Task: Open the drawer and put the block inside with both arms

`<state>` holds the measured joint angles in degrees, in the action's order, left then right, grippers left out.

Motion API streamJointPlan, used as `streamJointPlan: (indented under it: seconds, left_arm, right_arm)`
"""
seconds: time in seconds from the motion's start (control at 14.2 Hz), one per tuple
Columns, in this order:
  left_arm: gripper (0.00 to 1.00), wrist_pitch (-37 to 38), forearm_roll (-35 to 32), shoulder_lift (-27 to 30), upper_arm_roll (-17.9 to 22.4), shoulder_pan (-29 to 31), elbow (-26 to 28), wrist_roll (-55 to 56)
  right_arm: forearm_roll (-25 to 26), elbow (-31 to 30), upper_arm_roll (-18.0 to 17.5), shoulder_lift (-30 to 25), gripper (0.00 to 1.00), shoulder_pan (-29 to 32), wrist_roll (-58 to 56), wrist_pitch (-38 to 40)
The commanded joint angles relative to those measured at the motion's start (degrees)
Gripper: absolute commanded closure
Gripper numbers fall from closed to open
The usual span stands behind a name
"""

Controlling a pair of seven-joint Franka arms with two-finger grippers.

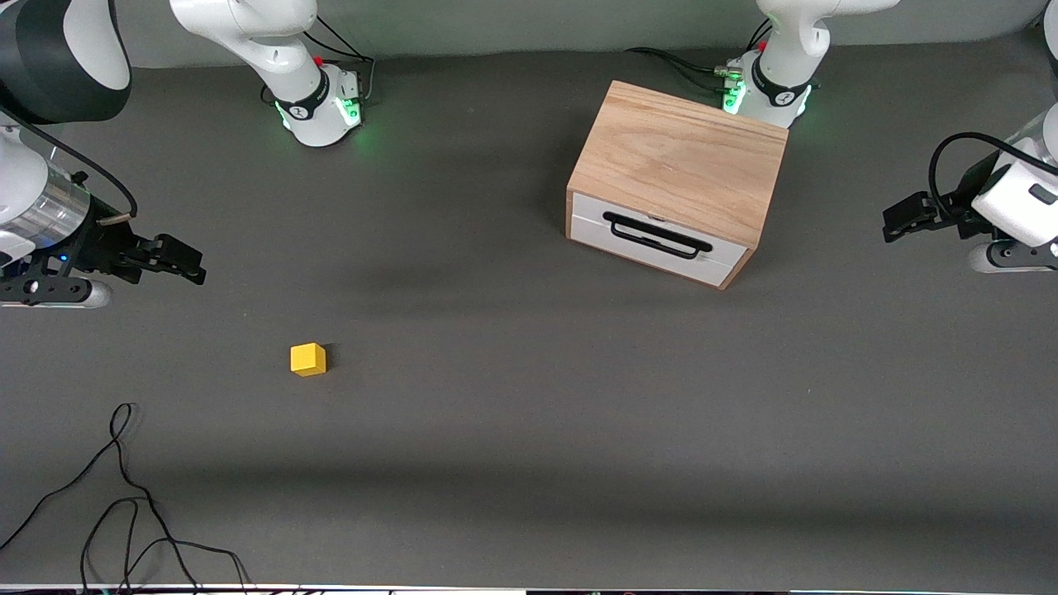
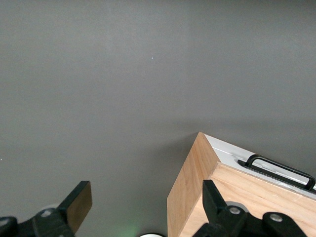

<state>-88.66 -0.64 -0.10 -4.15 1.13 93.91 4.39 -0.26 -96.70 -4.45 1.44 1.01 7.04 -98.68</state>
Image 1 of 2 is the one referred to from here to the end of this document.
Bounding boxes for black right arm wrist cable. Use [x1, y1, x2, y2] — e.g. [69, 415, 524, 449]
[0, 106, 139, 226]

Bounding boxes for loose thin black cable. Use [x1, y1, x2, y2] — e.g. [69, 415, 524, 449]
[79, 496, 251, 595]
[0, 402, 203, 595]

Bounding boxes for black right arm base cables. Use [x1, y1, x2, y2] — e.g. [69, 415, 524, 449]
[299, 12, 378, 107]

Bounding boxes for black left arm base cables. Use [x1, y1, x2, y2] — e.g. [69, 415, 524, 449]
[624, 18, 775, 93]

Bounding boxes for black arm wrist cable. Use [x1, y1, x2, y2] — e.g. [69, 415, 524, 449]
[0, 106, 139, 226]
[927, 131, 1058, 222]

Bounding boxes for wooden drawer cabinet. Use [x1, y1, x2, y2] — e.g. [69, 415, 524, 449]
[565, 80, 790, 291]

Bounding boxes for black arm base cables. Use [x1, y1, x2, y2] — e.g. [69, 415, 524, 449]
[624, 18, 775, 93]
[299, 12, 378, 107]

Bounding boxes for white-front drawer with black handle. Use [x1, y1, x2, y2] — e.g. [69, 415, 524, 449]
[570, 192, 758, 289]

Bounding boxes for black left arm wrist cable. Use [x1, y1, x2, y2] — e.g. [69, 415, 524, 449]
[927, 131, 1058, 222]

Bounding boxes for yellow cube block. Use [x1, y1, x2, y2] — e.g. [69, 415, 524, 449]
[290, 342, 327, 378]

